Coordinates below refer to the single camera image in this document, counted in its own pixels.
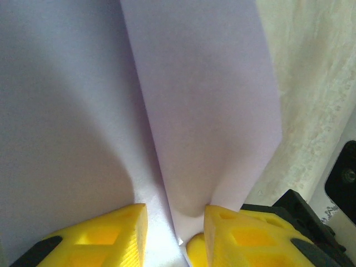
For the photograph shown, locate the light purple paper sheet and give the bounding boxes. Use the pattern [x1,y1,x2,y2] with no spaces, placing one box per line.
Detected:
[0,0,284,267]

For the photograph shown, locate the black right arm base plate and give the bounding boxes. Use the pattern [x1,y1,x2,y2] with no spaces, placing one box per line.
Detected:
[324,140,356,208]

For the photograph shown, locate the aluminium mounting rail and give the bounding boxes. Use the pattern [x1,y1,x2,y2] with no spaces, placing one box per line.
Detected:
[304,107,356,231]

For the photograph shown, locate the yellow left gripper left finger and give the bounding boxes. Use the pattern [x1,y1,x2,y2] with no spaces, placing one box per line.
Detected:
[9,202,149,267]

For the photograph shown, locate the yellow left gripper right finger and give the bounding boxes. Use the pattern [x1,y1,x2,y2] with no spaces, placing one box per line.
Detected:
[204,204,348,267]

